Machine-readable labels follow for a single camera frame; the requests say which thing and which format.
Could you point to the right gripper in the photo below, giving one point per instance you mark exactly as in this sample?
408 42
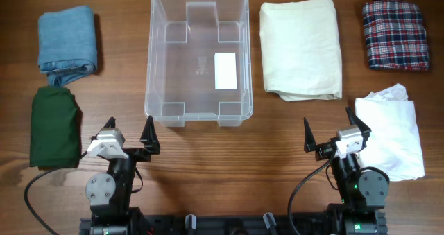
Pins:
324 150

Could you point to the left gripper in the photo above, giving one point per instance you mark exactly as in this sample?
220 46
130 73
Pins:
151 145

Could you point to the cream cloth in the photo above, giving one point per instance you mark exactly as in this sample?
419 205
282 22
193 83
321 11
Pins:
301 53

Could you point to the plaid flannel shirt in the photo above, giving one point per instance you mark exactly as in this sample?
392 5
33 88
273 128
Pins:
396 39

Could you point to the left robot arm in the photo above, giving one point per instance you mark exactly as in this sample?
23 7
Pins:
109 193

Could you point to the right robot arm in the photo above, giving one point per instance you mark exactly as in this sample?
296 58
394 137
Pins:
363 190

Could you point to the folded white cloth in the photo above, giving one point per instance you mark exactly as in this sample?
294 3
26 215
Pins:
394 143

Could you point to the folded dark green cloth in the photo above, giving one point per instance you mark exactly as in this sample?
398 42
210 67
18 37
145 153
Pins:
55 135

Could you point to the clear plastic storage bin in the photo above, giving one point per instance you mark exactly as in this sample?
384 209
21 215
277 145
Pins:
184 37

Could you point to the folded blue denim jeans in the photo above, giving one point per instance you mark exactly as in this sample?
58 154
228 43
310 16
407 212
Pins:
67 45

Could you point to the white label in bin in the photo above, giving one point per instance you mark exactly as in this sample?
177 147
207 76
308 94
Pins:
225 71

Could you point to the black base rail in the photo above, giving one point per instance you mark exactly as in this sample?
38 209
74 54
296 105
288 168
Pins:
229 224

